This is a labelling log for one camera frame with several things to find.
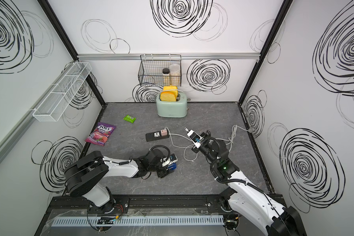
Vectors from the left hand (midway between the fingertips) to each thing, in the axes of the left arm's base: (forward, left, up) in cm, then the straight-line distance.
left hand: (170, 166), depth 87 cm
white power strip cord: (+23, -42, +5) cm, 48 cm away
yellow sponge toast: (+39, +3, +23) cm, 45 cm away
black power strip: (+19, +11, +3) cm, 23 cm away
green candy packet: (+34, +33, +2) cm, 48 cm away
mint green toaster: (+39, +1, +8) cm, 40 cm away
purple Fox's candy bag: (+20, +49, +2) cm, 53 cm away
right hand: (+7, -11, +27) cm, 30 cm away
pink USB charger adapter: (+19, +6, +7) cm, 21 cm away
